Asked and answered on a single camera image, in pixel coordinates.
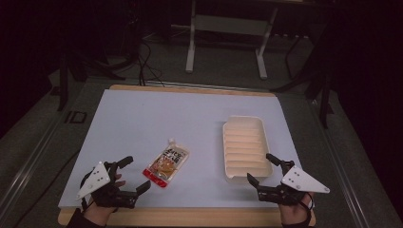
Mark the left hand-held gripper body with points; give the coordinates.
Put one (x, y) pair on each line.
(96, 179)

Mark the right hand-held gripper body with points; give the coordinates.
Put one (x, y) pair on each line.
(301, 182)

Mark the white ribbed plastic tray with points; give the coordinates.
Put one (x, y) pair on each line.
(246, 148)

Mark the red and white sauce pouch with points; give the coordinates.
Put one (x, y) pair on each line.
(166, 163)

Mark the person's right hand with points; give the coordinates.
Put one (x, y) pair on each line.
(293, 213)

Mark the person's left hand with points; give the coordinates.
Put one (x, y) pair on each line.
(98, 214)

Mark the pale blue table mat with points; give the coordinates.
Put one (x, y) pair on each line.
(158, 120)

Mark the black metal stand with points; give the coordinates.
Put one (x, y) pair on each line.
(323, 85)
(63, 82)

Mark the grey metal table frame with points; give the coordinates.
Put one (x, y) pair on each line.
(231, 25)

